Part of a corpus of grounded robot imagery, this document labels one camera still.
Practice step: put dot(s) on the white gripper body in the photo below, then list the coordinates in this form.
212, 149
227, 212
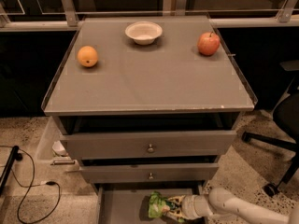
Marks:
189, 207

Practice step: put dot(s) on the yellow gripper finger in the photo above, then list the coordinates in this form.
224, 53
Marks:
177, 215
176, 199

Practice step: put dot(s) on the green rice chip bag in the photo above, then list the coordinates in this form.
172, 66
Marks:
159, 205

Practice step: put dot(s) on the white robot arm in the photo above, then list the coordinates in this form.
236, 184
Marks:
220, 203

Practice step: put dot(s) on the bottom grey drawer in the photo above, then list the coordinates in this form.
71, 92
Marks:
127, 203

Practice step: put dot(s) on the grey drawer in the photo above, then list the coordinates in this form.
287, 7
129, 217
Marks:
92, 146
127, 203
149, 172

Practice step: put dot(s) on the top grey drawer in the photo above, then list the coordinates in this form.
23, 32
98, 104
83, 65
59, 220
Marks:
92, 146

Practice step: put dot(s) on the middle grey drawer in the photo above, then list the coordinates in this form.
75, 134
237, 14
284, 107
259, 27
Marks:
149, 172

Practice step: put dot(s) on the grey drawer cabinet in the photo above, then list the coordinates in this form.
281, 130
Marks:
167, 86

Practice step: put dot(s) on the clear plastic bin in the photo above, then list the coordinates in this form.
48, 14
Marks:
49, 149

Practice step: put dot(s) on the red apple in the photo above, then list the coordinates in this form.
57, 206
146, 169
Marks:
208, 43

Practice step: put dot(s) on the black stand leg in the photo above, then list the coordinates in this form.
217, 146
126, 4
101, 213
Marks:
10, 160

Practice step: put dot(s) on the white paper bowl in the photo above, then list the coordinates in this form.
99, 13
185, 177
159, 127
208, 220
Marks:
144, 32

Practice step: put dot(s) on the orange fruit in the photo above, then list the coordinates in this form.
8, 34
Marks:
87, 56

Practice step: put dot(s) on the metal railing post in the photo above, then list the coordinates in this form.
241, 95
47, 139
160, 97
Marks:
70, 13

